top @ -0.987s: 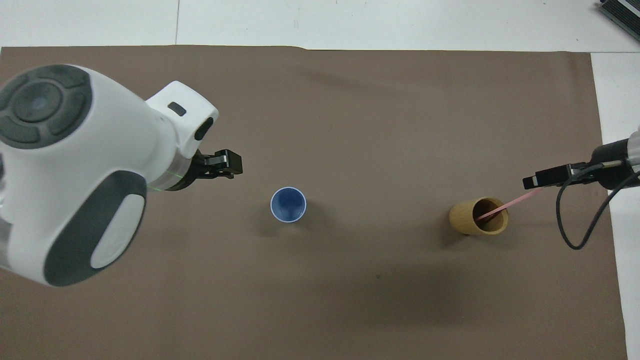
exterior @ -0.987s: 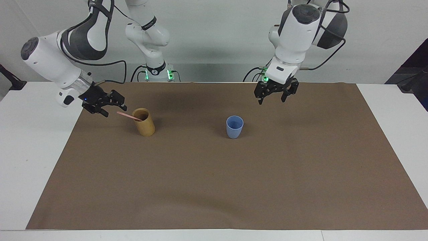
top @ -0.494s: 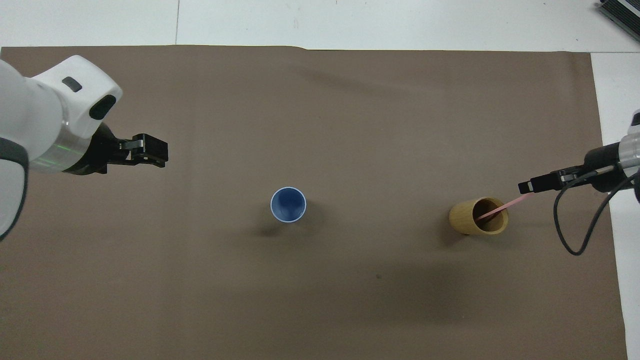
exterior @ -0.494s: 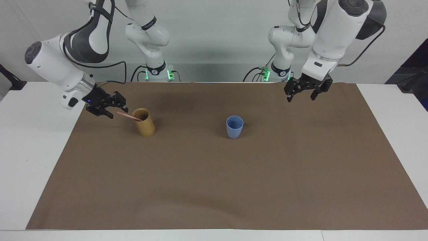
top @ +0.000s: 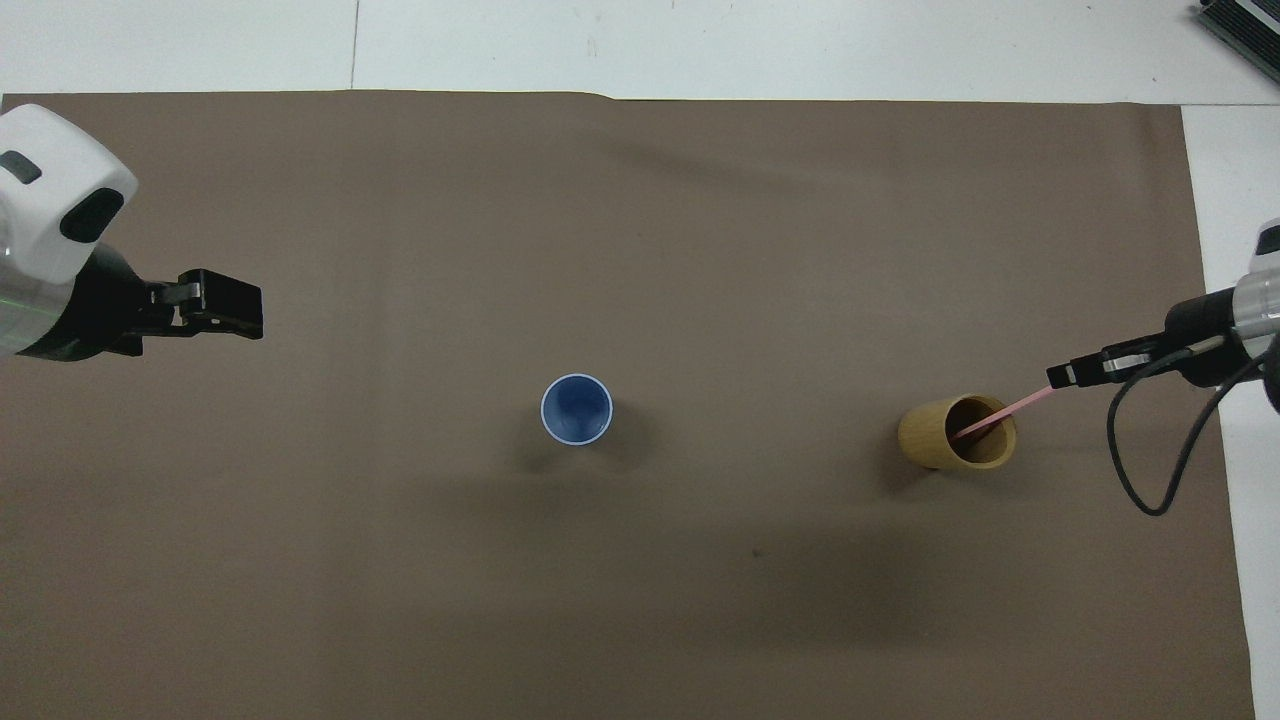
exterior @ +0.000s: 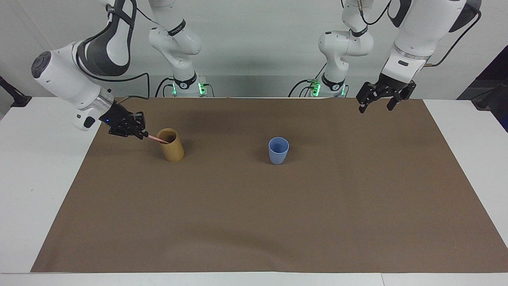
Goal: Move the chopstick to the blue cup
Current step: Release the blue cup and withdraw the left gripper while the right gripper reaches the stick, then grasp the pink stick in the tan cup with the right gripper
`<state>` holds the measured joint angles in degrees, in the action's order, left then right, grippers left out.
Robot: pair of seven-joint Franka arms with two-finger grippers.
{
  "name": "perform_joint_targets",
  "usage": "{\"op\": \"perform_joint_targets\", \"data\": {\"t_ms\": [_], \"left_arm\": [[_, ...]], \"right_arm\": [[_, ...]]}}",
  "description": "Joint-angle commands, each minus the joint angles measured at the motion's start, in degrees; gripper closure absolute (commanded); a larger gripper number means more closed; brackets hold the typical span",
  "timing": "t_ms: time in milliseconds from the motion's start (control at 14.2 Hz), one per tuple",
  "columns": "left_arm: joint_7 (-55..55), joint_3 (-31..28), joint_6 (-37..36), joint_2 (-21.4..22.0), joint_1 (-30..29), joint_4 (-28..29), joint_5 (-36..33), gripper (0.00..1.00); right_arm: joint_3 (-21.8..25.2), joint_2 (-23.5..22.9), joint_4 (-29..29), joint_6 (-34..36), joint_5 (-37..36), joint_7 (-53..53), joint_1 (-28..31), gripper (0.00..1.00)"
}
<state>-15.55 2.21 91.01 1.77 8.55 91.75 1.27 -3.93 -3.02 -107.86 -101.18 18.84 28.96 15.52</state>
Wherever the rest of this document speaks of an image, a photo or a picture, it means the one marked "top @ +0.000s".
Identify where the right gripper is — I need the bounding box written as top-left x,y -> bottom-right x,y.
1160,287 -> 1253,390

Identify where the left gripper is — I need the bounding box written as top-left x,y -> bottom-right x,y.
18,242 -> 173,362

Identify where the pink chopstick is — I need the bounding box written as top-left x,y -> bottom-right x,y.
952,384 -> 1057,441

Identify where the wooden cup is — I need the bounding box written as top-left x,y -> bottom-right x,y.
897,394 -> 1019,472

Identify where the blue cup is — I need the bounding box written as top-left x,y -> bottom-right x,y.
540,373 -> 614,446

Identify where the black stand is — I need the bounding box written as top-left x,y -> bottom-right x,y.
1197,0 -> 1280,72

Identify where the black cable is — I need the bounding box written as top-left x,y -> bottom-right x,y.
1106,341 -> 1272,517

